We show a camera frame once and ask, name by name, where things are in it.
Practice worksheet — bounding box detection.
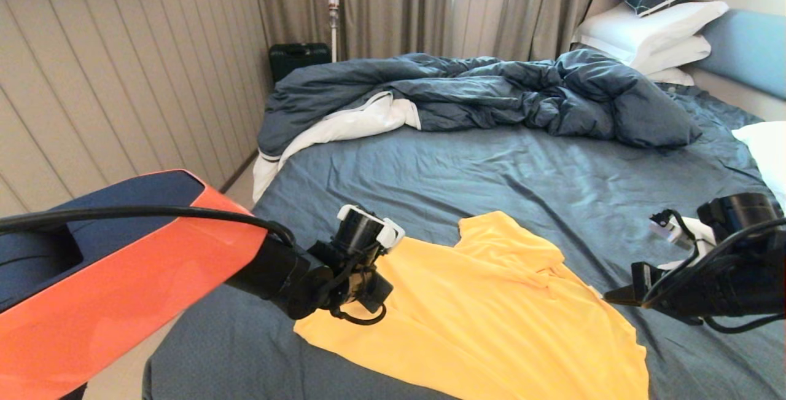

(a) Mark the yellow t-shirt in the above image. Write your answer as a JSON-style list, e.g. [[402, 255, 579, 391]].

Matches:
[[294, 210, 650, 400]]

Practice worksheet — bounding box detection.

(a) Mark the dark blue bed sheet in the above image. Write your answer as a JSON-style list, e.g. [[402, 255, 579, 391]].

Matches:
[[142, 80, 786, 400]]

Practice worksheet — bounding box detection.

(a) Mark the white duvet lining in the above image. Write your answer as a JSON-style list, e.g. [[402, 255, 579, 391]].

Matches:
[[252, 90, 422, 202]]

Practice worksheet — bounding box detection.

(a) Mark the beige bed headboard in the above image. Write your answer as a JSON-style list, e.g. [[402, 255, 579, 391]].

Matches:
[[583, 0, 786, 122]]

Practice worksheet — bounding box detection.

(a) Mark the small white pillow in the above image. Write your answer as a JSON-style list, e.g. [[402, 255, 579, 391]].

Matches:
[[645, 66, 697, 86]]

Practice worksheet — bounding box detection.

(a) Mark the black suitcase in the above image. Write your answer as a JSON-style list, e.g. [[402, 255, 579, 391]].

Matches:
[[269, 42, 332, 84]]

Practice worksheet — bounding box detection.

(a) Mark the crumpled dark blue duvet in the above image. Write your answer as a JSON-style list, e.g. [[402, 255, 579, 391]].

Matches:
[[257, 49, 702, 157]]

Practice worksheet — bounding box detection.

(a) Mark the blue headboard pad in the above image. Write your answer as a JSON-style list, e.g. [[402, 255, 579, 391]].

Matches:
[[698, 9, 786, 101]]

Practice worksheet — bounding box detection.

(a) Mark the medium white pillow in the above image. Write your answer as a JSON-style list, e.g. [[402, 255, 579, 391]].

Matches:
[[629, 34, 714, 75]]

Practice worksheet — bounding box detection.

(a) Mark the large white pillow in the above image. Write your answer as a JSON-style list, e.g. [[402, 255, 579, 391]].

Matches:
[[572, 0, 731, 67]]

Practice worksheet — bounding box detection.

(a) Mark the wide beige curtain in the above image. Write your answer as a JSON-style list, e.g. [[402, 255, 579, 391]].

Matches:
[[251, 0, 455, 60]]

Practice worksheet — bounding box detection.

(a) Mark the narrow beige curtain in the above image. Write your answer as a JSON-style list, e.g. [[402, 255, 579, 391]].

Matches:
[[492, 0, 648, 63]]

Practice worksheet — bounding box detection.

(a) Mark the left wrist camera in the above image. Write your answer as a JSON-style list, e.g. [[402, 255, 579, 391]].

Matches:
[[337, 204, 406, 250]]

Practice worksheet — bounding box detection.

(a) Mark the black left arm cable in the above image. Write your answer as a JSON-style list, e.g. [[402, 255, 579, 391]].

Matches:
[[0, 205, 295, 247]]

